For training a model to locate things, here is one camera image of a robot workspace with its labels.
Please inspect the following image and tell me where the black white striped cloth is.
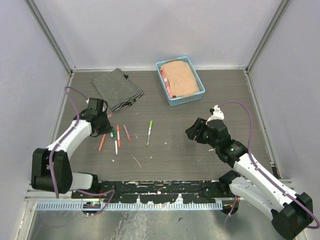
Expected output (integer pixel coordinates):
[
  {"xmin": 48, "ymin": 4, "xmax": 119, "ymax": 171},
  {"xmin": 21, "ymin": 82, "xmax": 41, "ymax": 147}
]
[{"xmin": 92, "ymin": 68, "xmax": 144, "ymax": 113}]

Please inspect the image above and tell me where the grey slotted cable duct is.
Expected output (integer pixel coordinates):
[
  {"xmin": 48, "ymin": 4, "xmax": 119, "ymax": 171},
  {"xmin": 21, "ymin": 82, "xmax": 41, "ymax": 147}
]
[{"xmin": 35, "ymin": 200, "xmax": 223, "ymax": 212}]

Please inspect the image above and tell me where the purple highlighter pen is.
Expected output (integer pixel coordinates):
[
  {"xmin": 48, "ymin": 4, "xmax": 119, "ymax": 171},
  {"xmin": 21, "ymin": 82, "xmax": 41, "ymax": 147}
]
[{"xmin": 123, "ymin": 124, "xmax": 132, "ymax": 142}]

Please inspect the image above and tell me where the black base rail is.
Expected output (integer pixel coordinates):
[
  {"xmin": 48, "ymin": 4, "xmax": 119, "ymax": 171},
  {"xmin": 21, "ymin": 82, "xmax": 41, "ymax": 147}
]
[{"xmin": 71, "ymin": 178, "xmax": 241, "ymax": 205}]

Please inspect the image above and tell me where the light blue plastic basket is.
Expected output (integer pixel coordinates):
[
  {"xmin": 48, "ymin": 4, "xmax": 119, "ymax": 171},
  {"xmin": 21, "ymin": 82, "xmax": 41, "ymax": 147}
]
[{"xmin": 156, "ymin": 56, "xmax": 205, "ymax": 107}]

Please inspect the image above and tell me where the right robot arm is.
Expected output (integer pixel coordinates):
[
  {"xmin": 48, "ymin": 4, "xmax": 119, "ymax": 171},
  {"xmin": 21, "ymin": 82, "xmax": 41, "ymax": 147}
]
[{"xmin": 185, "ymin": 118, "xmax": 314, "ymax": 240}]

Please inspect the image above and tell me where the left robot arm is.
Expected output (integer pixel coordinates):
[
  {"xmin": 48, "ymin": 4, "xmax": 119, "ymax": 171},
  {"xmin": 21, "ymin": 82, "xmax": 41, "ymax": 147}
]
[{"xmin": 31, "ymin": 98, "xmax": 113, "ymax": 199}]

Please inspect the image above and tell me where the orange highlighter pen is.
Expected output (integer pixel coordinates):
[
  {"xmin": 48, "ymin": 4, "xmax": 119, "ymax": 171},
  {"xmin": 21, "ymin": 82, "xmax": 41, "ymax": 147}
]
[{"xmin": 116, "ymin": 124, "xmax": 121, "ymax": 148}]

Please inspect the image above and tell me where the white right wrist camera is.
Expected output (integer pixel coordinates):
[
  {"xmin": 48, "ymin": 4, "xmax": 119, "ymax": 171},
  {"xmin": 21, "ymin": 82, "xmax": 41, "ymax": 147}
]
[{"xmin": 207, "ymin": 105, "xmax": 225, "ymax": 122}]

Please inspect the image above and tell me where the white pen blue end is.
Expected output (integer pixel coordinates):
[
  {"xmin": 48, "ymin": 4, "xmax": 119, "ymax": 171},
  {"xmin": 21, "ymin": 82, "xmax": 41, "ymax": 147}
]
[{"xmin": 114, "ymin": 140, "xmax": 118, "ymax": 156}]

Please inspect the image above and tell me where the salmon orange pen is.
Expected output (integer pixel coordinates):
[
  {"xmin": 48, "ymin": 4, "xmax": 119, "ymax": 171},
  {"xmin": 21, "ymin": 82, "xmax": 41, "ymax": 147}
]
[{"xmin": 98, "ymin": 134, "xmax": 107, "ymax": 152}]

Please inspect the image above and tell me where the white pen lime end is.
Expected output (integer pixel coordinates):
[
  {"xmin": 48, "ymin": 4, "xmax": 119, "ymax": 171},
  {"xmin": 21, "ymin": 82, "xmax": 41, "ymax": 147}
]
[{"xmin": 146, "ymin": 127, "xmax": 152, "ymax": 146}]

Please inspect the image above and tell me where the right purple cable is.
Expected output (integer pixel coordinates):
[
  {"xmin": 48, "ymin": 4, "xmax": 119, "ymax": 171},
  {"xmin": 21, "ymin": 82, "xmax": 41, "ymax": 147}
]
[{"xmin": 217, "ymin": 100, "xmax": 320, "ymax": 230}]

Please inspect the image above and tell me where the peach folded towel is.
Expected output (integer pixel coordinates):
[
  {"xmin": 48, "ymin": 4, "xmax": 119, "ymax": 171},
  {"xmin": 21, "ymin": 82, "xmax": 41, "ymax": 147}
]
[{"xmin": 160, "ymin": 60, "xmax": 200, "ymax": 99}]

